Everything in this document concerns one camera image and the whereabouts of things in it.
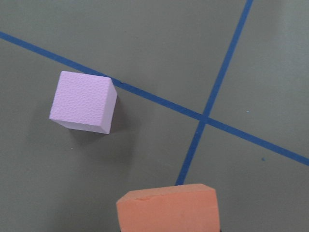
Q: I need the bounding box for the pink foam block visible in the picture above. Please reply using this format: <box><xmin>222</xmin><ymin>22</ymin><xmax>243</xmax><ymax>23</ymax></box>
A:
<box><xmin>49</xmin><ymin>71</ymin><xmax>117</xmax><ymax>134</ymax></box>

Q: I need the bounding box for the orange foam block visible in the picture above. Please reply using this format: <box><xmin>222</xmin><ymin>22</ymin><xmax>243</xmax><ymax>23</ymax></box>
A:
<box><xmin>116</xmin><ymin>184</ymin><xmax>221</xmax><ymax>232</ymax></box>

